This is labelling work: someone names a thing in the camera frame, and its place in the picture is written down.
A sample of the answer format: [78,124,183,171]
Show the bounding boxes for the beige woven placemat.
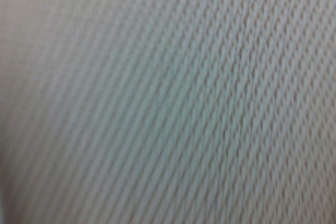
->
[0,0,336,224]

